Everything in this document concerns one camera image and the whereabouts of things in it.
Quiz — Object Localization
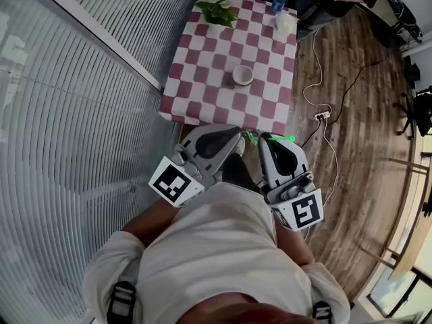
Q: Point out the glass window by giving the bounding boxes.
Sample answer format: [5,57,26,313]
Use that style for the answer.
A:
[367,265,432,321]

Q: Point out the person's black trousers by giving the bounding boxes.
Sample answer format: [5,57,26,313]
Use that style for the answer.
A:
[214,152,265,196]

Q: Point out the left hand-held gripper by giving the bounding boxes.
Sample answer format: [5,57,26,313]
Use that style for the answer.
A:
[148,124,242,209]

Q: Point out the light wooden table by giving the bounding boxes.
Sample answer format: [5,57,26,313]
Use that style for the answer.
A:
[357,140,432,283]

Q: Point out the green star stick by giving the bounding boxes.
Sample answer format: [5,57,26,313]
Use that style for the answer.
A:
[244,130,297,147]

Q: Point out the black cable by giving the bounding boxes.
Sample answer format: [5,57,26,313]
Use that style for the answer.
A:
[299,51,402,150]

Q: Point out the person's white shirt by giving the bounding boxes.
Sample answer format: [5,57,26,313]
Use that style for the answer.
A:
[82,180,352,324]

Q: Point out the white power cable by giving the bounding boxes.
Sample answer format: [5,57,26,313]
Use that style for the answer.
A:
[302,25,340,215]

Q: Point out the person's left forearm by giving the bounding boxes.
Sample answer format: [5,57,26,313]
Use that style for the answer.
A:
[120,194,190,250]

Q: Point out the white window blinds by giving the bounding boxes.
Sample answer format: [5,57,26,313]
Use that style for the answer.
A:
[0,0,205,324]

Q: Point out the black strap buckle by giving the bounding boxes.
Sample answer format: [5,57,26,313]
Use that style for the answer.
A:
[105,279,138,324]
[311,300,334,321]

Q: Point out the white cup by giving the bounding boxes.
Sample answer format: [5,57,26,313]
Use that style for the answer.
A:
[232,64,255,87]

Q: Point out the black equipment on stand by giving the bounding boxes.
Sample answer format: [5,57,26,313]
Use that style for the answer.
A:
[383,0,425,45]

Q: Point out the red white checkered tablecloth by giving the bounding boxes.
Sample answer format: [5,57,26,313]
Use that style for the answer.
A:
[158,0,300,138]

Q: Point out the person's white shoe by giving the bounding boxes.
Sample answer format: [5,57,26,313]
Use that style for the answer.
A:
[234,134,247,158]

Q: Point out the person's right forearm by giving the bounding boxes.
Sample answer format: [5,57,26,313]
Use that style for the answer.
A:
[276,220,317,267]

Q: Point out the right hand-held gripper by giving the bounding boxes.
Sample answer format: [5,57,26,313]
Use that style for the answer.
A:
[257,132,325,233]

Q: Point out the green potted plant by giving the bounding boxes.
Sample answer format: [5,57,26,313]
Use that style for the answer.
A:
[194,0,239,30]

